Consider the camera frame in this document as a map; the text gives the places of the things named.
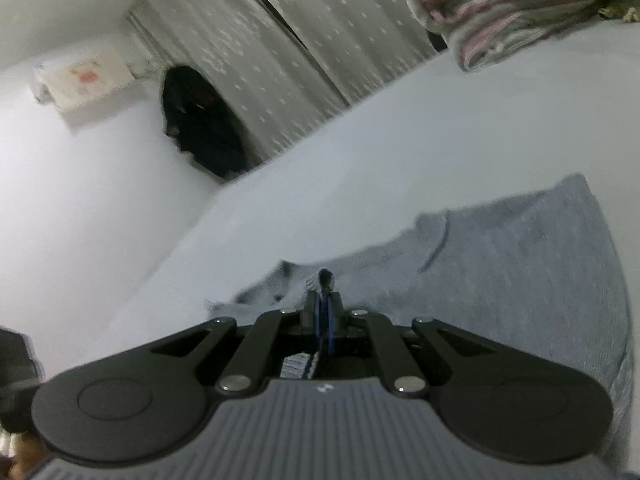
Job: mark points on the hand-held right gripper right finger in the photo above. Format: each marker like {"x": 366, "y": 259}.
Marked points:
{"x": 331, "y": 322}

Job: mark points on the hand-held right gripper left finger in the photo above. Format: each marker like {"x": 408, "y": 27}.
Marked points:
{"x": 316, "y": 322}

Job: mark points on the grey printed knit sweater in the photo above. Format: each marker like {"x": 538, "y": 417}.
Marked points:
{"x": 500, "y": 270}

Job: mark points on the black hanging clothes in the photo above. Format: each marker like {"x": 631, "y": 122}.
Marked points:
{"x": 205, "y": 120}

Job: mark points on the grey star-patterned curtain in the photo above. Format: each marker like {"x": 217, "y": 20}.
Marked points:
{"x": 280, "y": 45}

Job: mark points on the folded white pink quilt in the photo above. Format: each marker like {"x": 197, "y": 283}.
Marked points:
{"x": 490, "y": 10}

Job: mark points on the covered wall air conditioner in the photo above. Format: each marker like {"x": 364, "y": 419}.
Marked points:
{"x": 82, "y": 77}

